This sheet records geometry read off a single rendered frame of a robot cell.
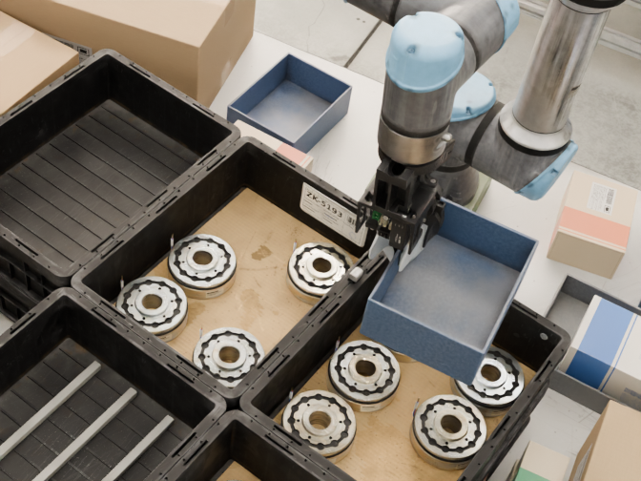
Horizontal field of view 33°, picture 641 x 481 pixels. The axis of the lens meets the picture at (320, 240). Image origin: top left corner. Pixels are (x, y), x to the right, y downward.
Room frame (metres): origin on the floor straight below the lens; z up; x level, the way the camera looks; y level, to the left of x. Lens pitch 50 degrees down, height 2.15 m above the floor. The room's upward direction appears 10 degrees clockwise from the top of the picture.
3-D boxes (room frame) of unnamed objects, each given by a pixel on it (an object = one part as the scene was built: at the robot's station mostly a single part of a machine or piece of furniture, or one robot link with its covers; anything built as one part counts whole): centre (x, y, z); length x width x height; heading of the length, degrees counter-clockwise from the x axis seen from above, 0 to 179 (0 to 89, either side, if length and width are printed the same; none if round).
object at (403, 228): (0.86, -0.08, 1.26); 0.09 x 0.08 x 0.12; 160
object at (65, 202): (1.13, 0.37, 0.87); 0.40 x 0.30 x 0.11; 151
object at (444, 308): (0.86, -0.17, 1.10); 0.20 x 0.15 x 0.07; 161
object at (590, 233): (1.35, -0.47, 0.74); 0.16 x 0.12 x 0.07; 169
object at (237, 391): (0.99, 0.11, 0.92); 0.40 x 0.30 x 0.02; 151
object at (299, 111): (1.51, 0.10, 0.74); 0.20 x 0.15 x 0.07; 154
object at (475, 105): (1.36, -0.19, 0.93); 0.13 x 0.12 x 0.14; 62
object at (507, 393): (0.91, -0.27, 0.86); 0.10 x 0.10 x 0.01
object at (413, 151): (0.87, -0.08, 1.34); 0.08 x 0.08 x 0.05
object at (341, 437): (0.78, -0.04, 0.86); 0.10 x 0.10 x 0.01
